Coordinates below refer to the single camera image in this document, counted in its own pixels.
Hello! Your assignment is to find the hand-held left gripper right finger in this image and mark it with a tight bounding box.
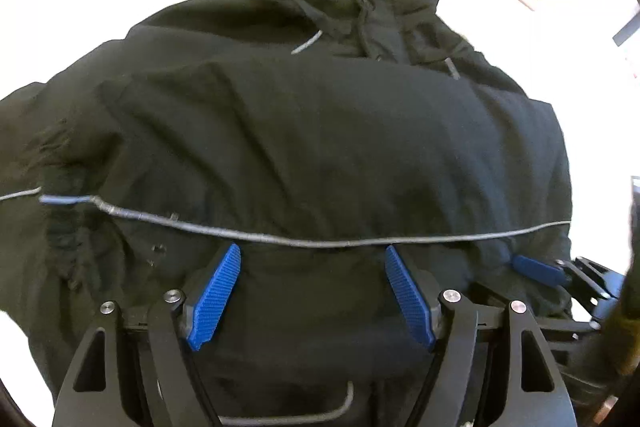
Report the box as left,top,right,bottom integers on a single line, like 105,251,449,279
385,245,577,427

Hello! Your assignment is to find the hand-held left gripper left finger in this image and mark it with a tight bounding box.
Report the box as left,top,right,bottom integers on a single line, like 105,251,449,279
52,243,242,427

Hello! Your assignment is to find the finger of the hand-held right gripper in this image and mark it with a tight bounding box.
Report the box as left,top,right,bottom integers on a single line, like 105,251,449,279
510,254,621,305

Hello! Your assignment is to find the black hooded jacket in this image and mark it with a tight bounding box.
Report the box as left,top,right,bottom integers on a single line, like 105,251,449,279
0,0,574,427

